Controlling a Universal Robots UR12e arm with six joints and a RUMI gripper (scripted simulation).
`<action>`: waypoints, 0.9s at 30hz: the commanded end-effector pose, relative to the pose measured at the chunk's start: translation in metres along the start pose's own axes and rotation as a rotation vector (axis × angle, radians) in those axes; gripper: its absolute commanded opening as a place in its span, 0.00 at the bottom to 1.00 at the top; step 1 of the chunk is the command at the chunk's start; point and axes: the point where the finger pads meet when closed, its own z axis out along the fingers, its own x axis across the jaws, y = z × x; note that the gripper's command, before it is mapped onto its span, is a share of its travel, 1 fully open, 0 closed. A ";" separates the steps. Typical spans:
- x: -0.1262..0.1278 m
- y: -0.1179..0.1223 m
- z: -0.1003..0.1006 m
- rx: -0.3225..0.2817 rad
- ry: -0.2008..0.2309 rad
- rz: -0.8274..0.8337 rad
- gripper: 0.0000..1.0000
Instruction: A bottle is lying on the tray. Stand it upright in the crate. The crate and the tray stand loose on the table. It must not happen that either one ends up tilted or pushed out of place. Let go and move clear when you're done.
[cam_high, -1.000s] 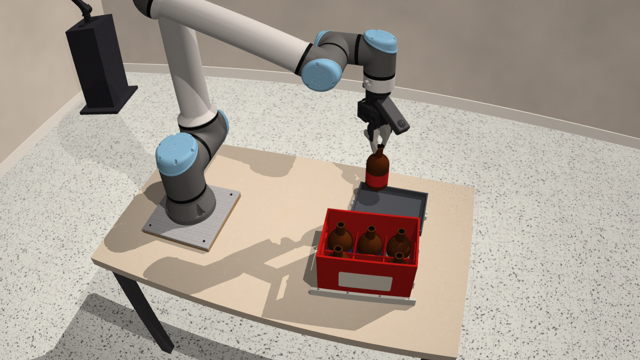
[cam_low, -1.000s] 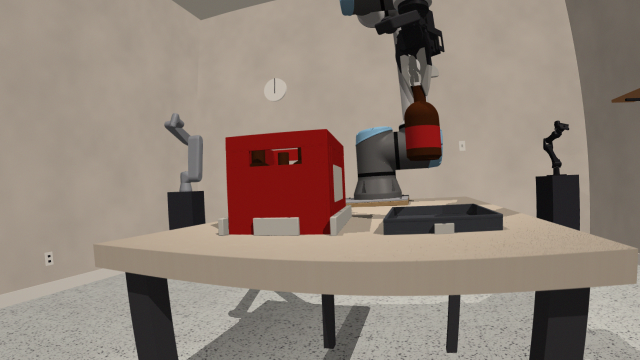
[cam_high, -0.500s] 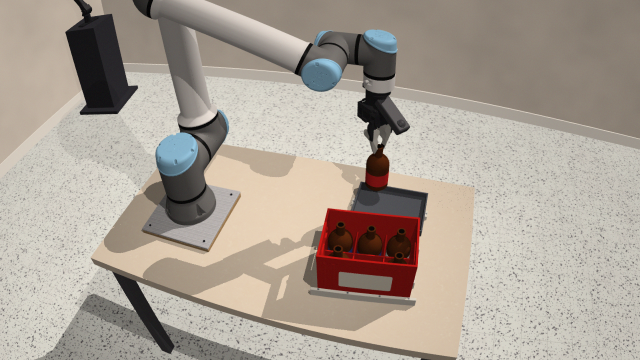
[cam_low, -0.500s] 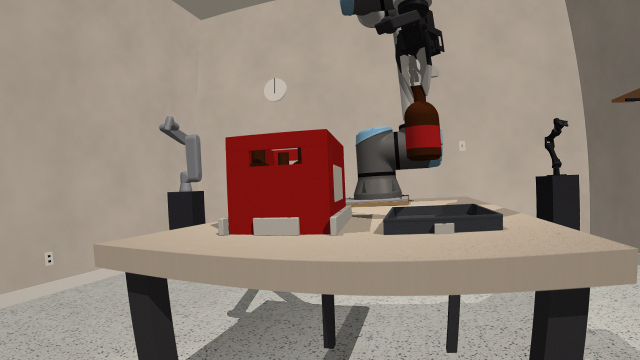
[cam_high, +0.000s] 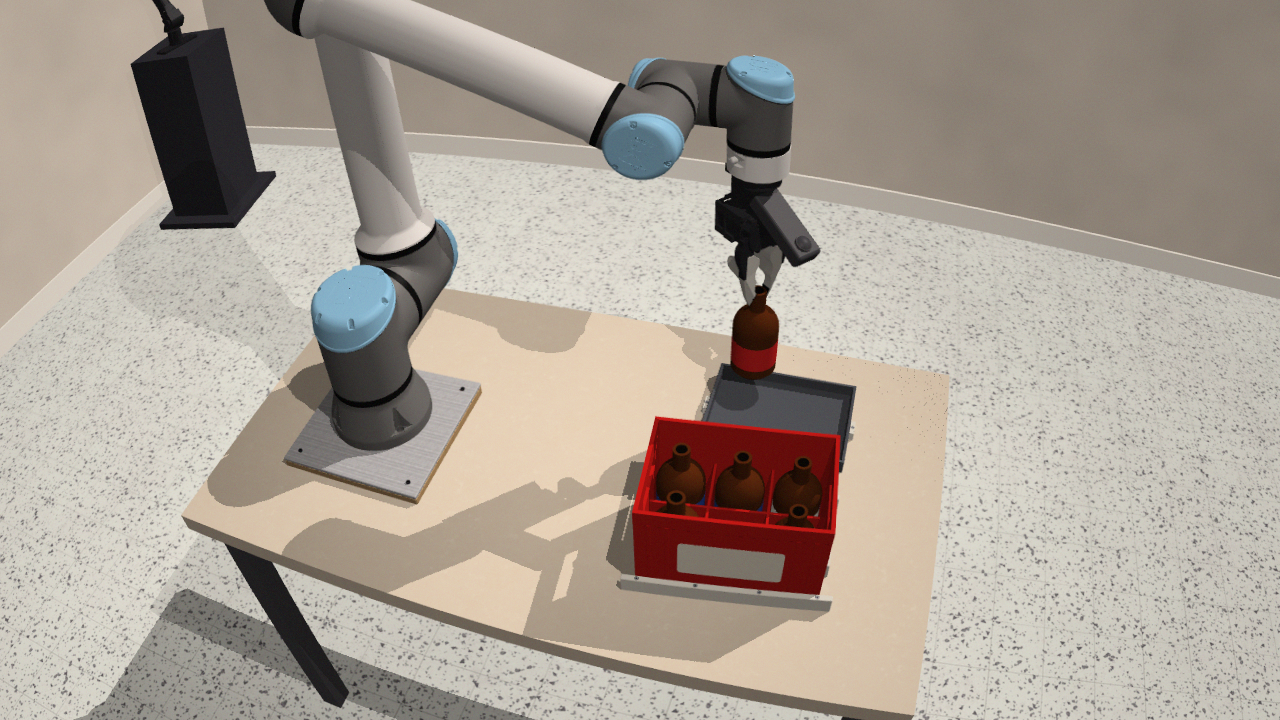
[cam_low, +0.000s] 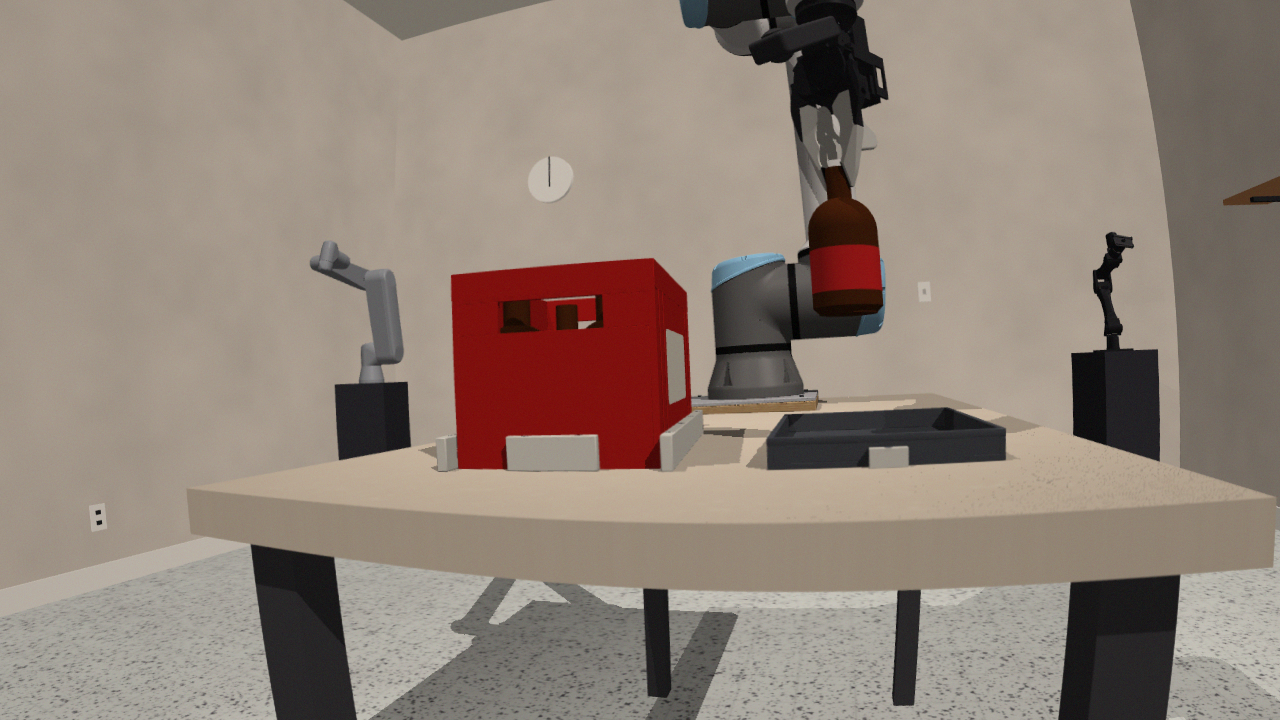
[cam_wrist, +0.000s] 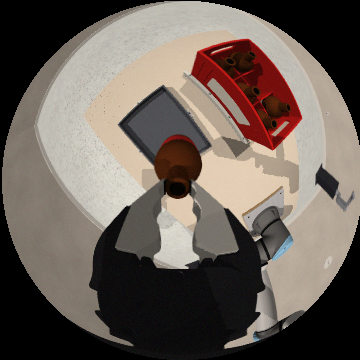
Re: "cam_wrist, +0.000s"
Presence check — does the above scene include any red box with cut-out openings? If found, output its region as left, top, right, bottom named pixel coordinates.
left=191, top=39, right=302, bottom=150

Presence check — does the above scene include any brown bottle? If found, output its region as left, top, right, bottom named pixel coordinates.
left=260, top=96, right=291, bottom=118
left=236, top=82, right=261, bottom=104
left=228, top=51, right=257, bottom=75
left=255, top=109, right=277, bottom=131
left=154, top=134, right=202, bottom=199
left=213, top=57, right=236, bottom=78

